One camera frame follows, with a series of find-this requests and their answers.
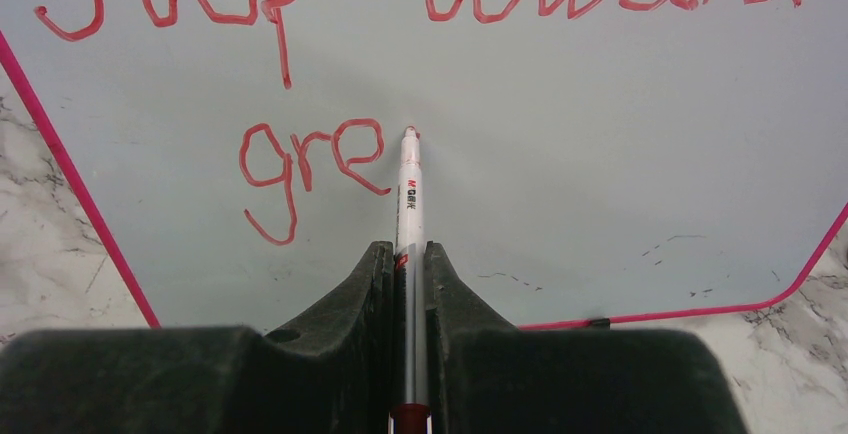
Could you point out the red capped white marker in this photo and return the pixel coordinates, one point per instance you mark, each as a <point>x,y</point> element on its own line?
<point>410,408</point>

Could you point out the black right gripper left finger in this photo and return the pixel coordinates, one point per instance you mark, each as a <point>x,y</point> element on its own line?
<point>325,371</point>

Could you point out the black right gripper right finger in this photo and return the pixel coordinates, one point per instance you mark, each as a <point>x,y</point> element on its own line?
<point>489,376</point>

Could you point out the wire whiteboard easel stand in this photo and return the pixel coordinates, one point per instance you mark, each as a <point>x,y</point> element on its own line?
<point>599,323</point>

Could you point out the red framed whiteboard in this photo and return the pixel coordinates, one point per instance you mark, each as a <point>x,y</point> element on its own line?
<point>578,159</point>

